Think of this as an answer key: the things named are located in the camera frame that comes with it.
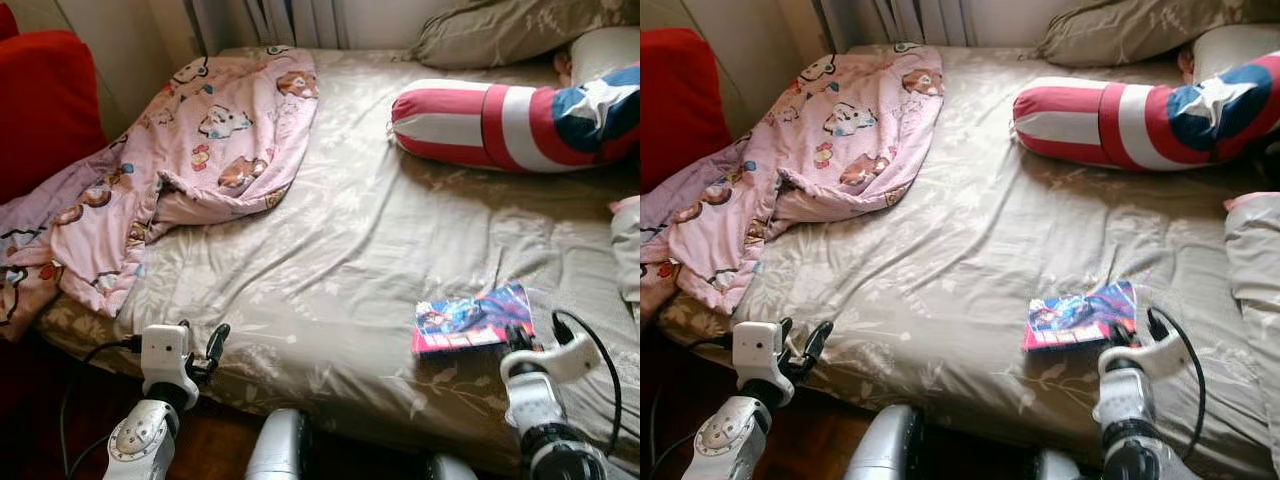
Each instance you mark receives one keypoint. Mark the colourful comic book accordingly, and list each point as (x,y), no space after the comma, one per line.
(470,320)
(1080,318)

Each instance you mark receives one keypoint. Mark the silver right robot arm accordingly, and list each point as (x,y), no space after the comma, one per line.
(1130,430)
(545,430)

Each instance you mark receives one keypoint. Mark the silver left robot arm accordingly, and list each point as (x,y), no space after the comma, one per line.
(145,440)
(730,440)

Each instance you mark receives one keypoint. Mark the silver robot left leg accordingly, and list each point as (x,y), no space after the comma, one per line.
(275,450)
(885,445)

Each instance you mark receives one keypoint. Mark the silver robot leg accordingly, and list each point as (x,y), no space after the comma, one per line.
(455,470)
(275,450)
(1060,468)
(885,445)

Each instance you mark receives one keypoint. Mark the silver robot right leg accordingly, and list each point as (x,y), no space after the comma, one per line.
(1060,468)
(455,470)

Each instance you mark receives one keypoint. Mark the bed with grey floral sheet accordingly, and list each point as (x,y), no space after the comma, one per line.
(1000,250)
(380,250)

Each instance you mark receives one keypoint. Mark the pink cartoon print blanket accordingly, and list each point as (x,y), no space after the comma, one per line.
(190,170)
(820,160)

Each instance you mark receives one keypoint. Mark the star and stripes bolster pillow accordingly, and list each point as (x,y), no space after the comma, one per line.
(1120,120)
(500,125)

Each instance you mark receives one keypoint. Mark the large red pillow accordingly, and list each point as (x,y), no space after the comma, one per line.
(680,110)
(50,110)

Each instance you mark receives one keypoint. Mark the white pillow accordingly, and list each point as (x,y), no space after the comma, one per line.
(610,55)
(1240,52)

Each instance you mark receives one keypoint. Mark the grey pleated curtain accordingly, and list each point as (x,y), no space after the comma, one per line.
(270,20)
(890,20)

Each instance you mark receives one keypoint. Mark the flat red pillow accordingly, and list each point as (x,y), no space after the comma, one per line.
(6,18)

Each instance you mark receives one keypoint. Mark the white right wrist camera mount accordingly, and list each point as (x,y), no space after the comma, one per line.
(560,358)
(1150,355)

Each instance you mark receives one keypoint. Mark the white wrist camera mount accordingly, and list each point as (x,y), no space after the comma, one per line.
(165,355)
(560,358)
(758,355)
(1150,355)

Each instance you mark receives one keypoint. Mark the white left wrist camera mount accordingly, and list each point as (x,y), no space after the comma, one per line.
(165,355)
(758,355)

